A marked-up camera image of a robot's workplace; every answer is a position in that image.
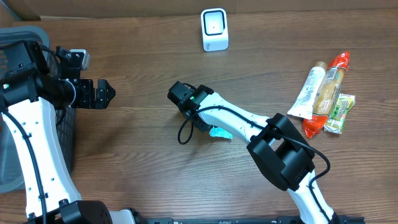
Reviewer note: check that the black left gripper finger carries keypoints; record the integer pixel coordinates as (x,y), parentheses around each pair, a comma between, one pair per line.
(104,86)
(103,98)

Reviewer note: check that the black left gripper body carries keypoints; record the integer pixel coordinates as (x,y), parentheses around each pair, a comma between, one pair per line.
(94,93)

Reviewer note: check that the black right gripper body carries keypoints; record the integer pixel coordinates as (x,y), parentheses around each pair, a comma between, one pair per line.
(204,125)

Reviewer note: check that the teal snack packet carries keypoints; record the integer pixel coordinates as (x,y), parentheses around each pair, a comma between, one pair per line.
(217,132)

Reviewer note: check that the white tube with gold cap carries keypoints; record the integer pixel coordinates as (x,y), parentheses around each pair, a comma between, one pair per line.
(303,105)

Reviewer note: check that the orange spaghetti packet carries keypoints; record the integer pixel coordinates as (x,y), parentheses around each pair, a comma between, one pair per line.
(327,94)

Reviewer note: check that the green tea packet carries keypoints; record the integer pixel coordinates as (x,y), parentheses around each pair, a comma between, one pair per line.
(336,122)

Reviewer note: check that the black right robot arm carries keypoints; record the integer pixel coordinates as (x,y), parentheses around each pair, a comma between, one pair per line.
(278,149)

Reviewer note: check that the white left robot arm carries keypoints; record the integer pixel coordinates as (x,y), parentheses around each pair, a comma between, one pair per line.
(36,83)

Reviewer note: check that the white barcode scanner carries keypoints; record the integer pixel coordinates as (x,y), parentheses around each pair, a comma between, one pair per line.
(214,29)

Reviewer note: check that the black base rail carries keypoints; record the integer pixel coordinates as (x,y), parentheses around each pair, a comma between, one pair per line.
(278,220)

